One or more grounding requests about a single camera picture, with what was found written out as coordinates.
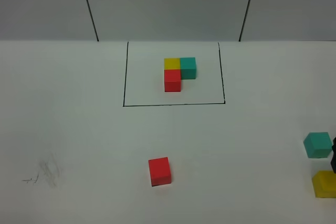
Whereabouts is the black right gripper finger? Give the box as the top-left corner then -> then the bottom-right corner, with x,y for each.
330,138 -> 336,173

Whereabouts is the teal loose block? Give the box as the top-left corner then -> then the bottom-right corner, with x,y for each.
303,132 -> 332,158

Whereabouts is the teal template block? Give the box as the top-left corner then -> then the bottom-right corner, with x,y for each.
180,57 -> 196,80

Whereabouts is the red template block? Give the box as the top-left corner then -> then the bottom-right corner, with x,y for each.
164,69 -> 181,92

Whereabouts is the yellow template block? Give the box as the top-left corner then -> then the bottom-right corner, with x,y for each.
164,58 -> 181,70

